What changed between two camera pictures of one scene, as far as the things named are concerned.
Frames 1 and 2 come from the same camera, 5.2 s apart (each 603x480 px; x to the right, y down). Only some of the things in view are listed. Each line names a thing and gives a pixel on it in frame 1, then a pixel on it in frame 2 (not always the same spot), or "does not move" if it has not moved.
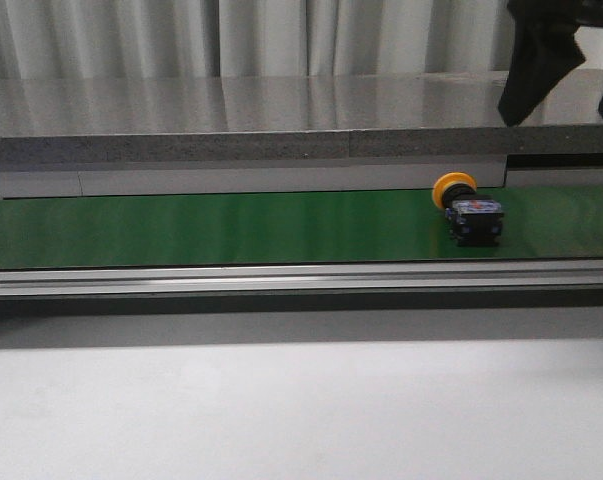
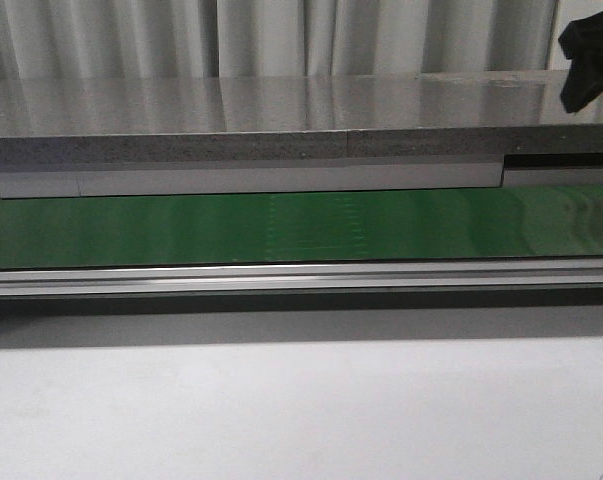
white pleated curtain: [256, 38] does not move
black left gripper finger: [546, 48] to [593, 43]
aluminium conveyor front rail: [572, 274] does not move
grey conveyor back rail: [65, 176] does not move
